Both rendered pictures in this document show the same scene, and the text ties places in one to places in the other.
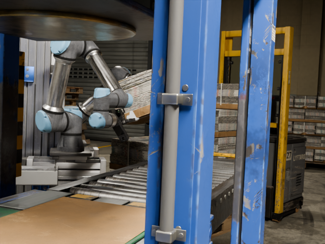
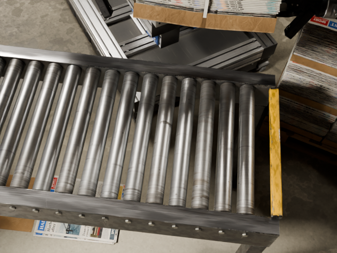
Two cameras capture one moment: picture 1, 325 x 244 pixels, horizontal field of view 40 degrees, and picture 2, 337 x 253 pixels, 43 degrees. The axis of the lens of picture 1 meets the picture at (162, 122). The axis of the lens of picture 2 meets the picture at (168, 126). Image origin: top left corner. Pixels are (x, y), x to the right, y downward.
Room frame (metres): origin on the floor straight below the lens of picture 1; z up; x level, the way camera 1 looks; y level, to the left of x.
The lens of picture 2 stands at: (2.15, -0.84, 1.94)
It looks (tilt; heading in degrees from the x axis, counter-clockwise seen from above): 59 degrees down; 71
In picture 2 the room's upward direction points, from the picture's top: 5 degrees clockwise
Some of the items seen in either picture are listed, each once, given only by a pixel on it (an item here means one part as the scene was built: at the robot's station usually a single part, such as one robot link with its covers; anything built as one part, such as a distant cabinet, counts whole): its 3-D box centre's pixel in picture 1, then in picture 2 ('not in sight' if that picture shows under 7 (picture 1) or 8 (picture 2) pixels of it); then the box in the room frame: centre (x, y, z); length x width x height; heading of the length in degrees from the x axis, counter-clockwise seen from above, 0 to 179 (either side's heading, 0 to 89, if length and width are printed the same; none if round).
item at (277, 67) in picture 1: (253, 88); not in sight; (4.44, -0.89, 1.28); 0.57 x 0.01 x 0.65; 51
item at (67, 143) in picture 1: (70, 141); not in sight; (2.48, 0.51, 0.87); 0.15 x 0.15 x 0.10
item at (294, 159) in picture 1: (264, 172); not in sight; (4.71, -1.11, 0.40); 0.69 x 0.55 x 0.80; 51
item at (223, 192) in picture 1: (236, 190); (42, 207); (1.96, -0.34, 0.74); 1.34 x 0.05 x 0.12; 159
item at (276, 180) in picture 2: (221, 154); (275, 148); (2.66, -0.36, 0.81); 0.43 x 0.03 x 0.02; 69
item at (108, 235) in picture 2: not in sight; (81, 207); (2.02, -0.09, 0.01); 0.37 x 0.28 x 0.01; 159
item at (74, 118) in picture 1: (70, 120); not in sight; (2.48, 0.51, 0.98); 0.13 x 0.12 x 0.14; 139
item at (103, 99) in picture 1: (104, 99); not in sight; (2.13, 0.28, 1.11); 0.11 x 0.08 x 0.11; 139
